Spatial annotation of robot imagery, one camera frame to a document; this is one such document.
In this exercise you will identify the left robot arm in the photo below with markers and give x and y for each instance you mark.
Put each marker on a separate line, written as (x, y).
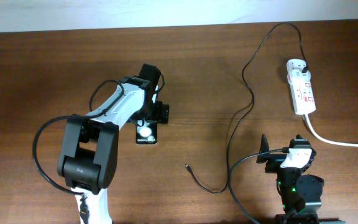
(88, 157)

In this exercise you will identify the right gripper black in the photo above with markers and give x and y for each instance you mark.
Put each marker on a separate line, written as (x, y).
(275, 161)

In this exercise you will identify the black Galaxy smartphone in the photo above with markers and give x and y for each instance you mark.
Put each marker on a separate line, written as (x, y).
(146, 132)

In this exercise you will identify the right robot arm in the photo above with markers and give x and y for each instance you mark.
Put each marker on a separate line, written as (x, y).
(300, 193)

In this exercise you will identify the white power strip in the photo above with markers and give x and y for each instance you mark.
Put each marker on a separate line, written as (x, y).
(302, 96)

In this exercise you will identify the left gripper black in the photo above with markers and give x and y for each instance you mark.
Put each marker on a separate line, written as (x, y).
(160, 113)

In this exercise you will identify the white USB charger adapter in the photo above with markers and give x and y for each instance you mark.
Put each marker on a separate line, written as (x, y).
(297, 69)

